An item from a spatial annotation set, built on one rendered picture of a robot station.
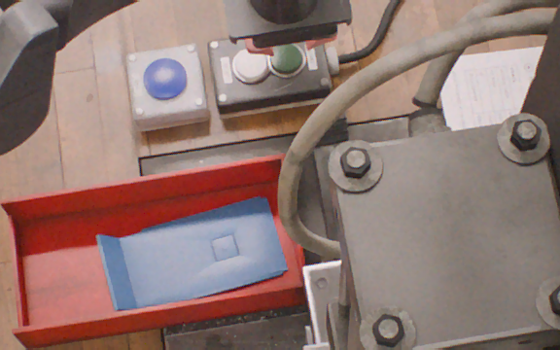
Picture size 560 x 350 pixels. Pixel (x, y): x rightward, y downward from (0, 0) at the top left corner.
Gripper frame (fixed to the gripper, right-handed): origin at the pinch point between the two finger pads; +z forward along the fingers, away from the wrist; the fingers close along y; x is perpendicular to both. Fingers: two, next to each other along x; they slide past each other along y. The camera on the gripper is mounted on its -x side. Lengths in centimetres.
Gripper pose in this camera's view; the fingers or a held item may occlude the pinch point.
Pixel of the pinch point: (289, 42)
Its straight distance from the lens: 115.4
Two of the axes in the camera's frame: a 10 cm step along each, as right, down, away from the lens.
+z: 0.3, 3.5, 9.4
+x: 1.6, 9.2, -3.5
